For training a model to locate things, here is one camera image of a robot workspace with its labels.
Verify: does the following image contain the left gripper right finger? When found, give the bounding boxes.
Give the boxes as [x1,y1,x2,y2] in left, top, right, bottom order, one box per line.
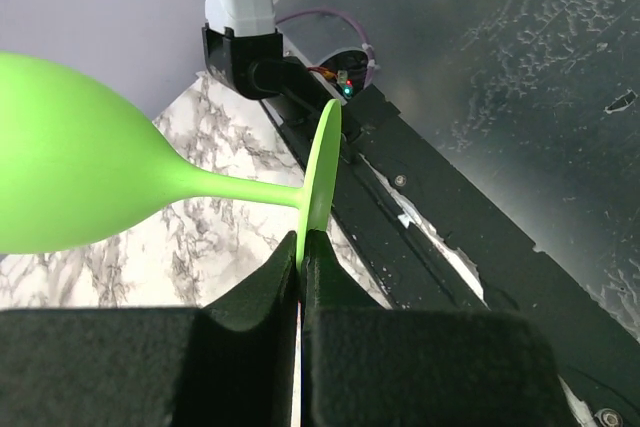
[301,231,570,426]

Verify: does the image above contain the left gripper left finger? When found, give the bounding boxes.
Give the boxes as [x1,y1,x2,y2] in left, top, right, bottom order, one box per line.
[1,234,297,426]

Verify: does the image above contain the green wine glass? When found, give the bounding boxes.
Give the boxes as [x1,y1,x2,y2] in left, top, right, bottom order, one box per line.
[1,52,342,255]

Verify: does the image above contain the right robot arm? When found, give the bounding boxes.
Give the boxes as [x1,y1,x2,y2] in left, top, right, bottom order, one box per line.
[202,0,314,100]

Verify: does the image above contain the black front mounting rail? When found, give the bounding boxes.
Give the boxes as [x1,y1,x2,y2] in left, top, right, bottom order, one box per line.
[259,56,640,427]

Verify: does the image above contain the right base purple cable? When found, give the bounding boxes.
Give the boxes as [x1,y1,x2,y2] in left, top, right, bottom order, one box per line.
[274,7,384,90]

